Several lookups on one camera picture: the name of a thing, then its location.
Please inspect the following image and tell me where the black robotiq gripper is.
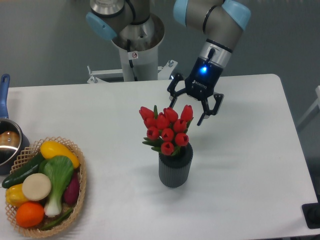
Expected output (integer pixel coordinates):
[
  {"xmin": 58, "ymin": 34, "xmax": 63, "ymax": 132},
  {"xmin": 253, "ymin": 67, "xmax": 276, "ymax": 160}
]
[{"xmin": 166, "ymin": 57, "xmax": 225, "ymax": 127}]

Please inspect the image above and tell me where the red tulip bouquet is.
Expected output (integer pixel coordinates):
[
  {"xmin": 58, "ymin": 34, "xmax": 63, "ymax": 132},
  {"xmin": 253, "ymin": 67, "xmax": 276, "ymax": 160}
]
[{"xmin": 139, "ymin": 105, "xmax": 194, "ymax": 157}]

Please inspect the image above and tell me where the dark grey ribbed vase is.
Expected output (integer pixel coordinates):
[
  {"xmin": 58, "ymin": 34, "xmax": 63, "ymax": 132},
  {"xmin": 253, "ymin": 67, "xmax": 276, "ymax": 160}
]
[{"xmin": 158, "ymin": 143, "xmax": 194, "ymax": 188}]

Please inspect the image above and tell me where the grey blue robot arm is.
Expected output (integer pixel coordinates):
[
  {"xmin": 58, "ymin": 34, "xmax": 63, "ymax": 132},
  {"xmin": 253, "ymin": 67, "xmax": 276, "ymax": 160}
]
[{"xmin": 86, "ymin": 0, "xmax": 251, "ymax": 119}]

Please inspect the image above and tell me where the white furniture leg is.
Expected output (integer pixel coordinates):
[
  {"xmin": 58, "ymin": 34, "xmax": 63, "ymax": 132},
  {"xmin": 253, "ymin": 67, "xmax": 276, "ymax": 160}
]
[{"xmin": 296, "ymin": 85, "xmax": 320, "ymax": 132}]

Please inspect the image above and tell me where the green bok choy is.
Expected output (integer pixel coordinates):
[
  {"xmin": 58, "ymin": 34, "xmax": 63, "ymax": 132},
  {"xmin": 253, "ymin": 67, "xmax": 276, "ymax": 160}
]
[{"xmin": 39, "ymin": 155, "xmax": 74, "ymax": 218}]

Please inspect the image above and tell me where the yellow squash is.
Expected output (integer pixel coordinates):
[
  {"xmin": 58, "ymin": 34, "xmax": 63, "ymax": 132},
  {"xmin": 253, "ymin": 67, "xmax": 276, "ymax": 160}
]
[{"xmin": 40, "ymin": 140, "xmax": 80, "ymax": 169}]

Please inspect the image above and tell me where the purple sweet potato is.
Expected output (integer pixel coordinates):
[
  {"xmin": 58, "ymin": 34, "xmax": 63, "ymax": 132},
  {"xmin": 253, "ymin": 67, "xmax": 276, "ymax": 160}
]
[{"xmin": 63, "ymin": 172, "xmax": 80, "ymax": 205}]

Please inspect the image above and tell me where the black device at table edge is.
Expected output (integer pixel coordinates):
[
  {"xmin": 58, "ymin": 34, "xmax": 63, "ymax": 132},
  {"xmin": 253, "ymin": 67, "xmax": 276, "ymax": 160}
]
[{"xmin": 301, "ymin": 202, "xmax": 320, "ymax": 229}]

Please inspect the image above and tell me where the woven wicker basket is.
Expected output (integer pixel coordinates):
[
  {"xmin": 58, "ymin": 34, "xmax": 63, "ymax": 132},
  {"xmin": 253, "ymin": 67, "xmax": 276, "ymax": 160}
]
[{"xmin": 2, "ymin": 137, "xmax": 87, "ymax": 238}]

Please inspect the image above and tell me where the round beige bun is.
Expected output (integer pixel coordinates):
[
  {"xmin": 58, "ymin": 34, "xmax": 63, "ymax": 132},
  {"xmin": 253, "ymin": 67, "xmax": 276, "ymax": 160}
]
[{"xmin": 22, "ymin": 173, "xmax": 52, "ymax": 201}]

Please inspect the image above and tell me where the green chili pepper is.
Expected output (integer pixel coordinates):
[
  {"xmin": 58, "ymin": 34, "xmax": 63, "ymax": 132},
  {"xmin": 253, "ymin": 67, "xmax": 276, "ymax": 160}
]
[{"xmin": 39, "ymin": 208, "xmax": 73, "ymax": 231}]

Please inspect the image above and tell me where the green cucumber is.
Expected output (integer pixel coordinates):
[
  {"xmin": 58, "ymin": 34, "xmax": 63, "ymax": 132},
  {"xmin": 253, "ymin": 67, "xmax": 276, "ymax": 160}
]
[{"xmin": 2, "ymin": 153, "xmax": 45, "ymax": 189}]

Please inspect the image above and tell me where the orange fruit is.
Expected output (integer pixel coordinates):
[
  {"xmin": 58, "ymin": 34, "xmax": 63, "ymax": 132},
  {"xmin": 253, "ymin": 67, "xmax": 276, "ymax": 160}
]
[{"xmin": 15, "ymin": 201, "xmax": 45, "ymax": 228}]

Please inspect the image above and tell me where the yellow bell pepper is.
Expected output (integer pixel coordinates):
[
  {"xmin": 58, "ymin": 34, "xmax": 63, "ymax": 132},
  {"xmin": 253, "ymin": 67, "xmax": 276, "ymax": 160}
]
[{"xmin": 5, "ymin": 183, "xmax": 30, "ymax": 208}]

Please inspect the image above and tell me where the white metal base frame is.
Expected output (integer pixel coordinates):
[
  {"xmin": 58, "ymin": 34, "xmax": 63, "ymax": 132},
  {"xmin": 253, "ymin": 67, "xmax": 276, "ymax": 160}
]
[{"xmin": 86, "ymin": 59, "xmax": 178, "ymax": 84}]

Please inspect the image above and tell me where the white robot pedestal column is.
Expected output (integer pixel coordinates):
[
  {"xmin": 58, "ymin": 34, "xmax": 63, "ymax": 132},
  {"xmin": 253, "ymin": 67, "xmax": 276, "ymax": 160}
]
[{"xmin": 112, "ymin": 13, "xmax": 165, "ymax": 82}]

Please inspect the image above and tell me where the blue handled saucepan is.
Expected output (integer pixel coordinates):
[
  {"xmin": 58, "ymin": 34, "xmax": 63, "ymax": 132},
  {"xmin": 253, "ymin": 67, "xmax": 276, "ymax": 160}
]
[{"xmin": 0, "ymin": 73, "xmax": 30, "ymax": 176}]

